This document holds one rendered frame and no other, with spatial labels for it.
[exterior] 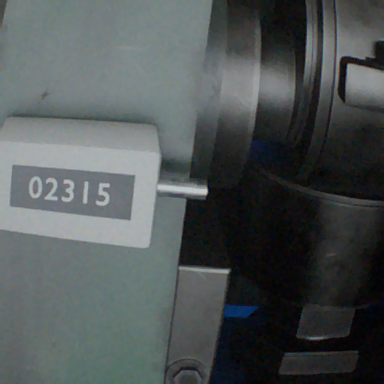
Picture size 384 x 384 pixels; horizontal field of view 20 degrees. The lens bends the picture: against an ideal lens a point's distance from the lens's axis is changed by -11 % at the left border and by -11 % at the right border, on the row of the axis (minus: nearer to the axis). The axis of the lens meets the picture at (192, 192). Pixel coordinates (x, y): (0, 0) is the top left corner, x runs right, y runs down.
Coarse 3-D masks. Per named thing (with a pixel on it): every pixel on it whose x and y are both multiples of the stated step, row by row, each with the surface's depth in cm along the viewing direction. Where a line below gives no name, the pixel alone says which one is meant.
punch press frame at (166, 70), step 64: (0, 0) 53; (64, 0) 46; (128, 0) 47; (192, 0) 47; (0, 64) 47; (64, 64) 47; (128, 64) 48; (192, 64) 48; (0, 128) 48; (192, 128) 49; (0, 256) 50; (64, 256) 50; (128, 256) 50; (0, 320) 51; (64, 320) 51; (128, 320) 52
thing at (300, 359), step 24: (264, 312) 68; (240, 336) 66; (264, 336) 65; (288, 336) 65; (360, 336) 65; (216, 360) 65; (240, 360) 65; (264, 360) 64; (288, 360) 63; (312, 360) 63; (336, 360) 63; (360, 360) 64
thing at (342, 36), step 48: (336, 0) 53; (336, 48) 53; (336, 96) 53; (336, 144) 55; (288, 192) 59; (336, 192) 59; (288, 240) 60; (336, 240) 59; (288, 288) 61; (336, 288) 60; (336, 336) 64
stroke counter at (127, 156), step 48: (0, 144) 44; (48, 144) 45; (96, 144) 45; (144, 144) 46; (0, 192) 45; (48, 192) 45; (96, 192) 45; (144, 192) 45; (192, 192) 47; (96, 240) 46; (144, 240) 46
